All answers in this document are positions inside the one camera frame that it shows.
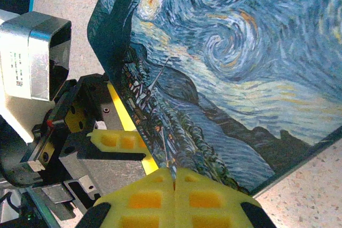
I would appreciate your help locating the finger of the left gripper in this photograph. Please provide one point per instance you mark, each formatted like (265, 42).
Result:
(117, 140)
(125, 116)

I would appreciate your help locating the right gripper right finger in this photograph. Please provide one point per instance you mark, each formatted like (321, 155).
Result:
(213, 206)

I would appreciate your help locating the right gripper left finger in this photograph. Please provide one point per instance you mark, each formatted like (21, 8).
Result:
(139, 206)

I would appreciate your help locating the starry night tin box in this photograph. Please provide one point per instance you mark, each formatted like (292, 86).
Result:
(240, 78)

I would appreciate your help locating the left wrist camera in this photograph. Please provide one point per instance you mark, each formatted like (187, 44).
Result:
(32, 51)

